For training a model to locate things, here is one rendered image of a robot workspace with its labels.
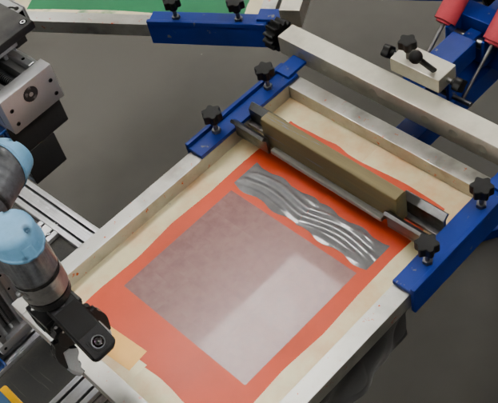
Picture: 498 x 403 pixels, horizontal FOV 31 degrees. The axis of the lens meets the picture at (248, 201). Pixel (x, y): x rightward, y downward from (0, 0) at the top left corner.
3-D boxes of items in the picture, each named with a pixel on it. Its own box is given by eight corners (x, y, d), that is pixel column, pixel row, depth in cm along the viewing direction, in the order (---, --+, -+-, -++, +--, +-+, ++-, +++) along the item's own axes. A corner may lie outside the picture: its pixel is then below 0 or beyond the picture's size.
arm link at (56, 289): (69, 267, 134) (27, 304, 131) (80, 284, 138) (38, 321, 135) (41, 242, 138) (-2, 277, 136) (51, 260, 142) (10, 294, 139)
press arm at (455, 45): (425, 105, 188) (425, 88, 184) (403, 94, 191) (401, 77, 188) (476, 58, 194) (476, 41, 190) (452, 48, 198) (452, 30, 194)
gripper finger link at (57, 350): (77, 353, 150) (69, 317, 144) (83, 358, 149) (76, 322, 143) (53, 368, 147) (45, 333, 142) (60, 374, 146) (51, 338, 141)
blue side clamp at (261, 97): (207, 175, 194) (200, 153, 188) (192, 165, 196) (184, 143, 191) (301, 93, 204) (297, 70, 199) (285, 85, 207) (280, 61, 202)
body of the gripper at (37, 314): (72, 297, 151) (46, 255, 142) (103, 324, 147) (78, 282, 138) (37, 328, 149) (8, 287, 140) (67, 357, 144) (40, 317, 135)
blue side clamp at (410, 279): (415, 313, 163) (414, 292, 158) (393, 299, 166) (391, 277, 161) (513, 209, 174) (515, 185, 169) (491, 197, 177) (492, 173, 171)
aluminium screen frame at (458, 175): (221, 507, 146) (217, 498, 143) (17, 314, 177) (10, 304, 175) (510, 201, 174) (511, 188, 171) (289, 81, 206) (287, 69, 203)
